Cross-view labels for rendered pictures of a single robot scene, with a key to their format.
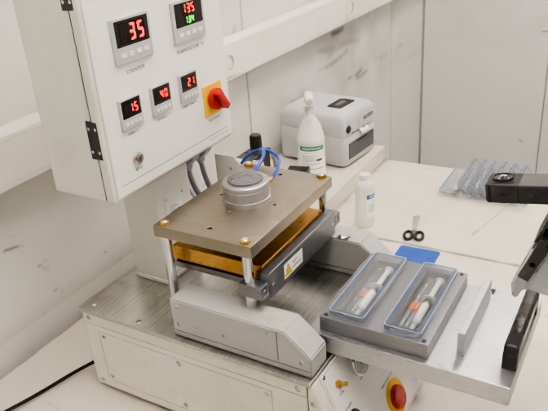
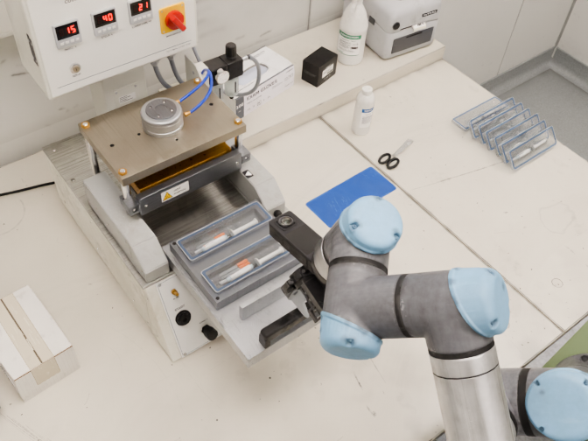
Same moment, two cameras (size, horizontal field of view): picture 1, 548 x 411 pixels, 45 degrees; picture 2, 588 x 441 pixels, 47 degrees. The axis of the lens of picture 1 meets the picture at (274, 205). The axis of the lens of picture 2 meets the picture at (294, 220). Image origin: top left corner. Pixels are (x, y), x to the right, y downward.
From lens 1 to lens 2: 0.67 m
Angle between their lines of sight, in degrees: 27
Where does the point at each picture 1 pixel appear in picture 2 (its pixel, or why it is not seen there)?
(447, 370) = (221, 325)
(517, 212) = (504, 173)
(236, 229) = (128, 155)
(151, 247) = not seen: hidden behind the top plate
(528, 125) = not seen: outside the picture
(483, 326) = (282, 302)
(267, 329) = (125, 238)
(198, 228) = (104, 142)
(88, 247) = not seen: hidden behind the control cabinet
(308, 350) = (147, 265)
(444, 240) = (410, 177)
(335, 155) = (379, 45)
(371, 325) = (195, 268)
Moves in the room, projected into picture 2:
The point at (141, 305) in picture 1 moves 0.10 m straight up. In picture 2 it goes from (84, 165) to (75, 130)
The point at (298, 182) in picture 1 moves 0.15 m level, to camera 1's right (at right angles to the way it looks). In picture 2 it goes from (215, 120) to (286, 142)
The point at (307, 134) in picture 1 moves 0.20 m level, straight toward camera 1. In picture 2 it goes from (347, 21) to (319, 59)
